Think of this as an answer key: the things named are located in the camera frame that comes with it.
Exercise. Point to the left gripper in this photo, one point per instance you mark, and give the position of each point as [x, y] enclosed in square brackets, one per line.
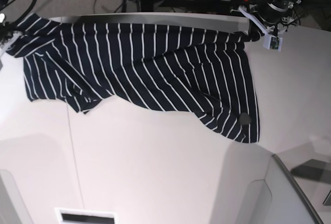
[270, 19]

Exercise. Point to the navy white striped t-shirt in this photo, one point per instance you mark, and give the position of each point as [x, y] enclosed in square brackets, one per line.
[157, 67]

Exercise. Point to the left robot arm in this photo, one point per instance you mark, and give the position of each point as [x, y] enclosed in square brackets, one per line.
[289, 3]

